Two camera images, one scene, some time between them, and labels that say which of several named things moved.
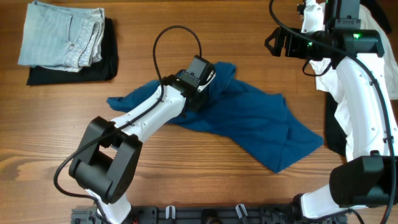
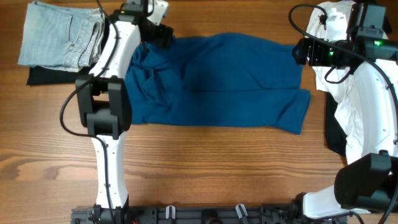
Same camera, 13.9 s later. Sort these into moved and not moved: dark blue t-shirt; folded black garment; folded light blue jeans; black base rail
Moved: dark blue t-shirt
Not moved: folded light blue jeans; folded black garment; black base rail
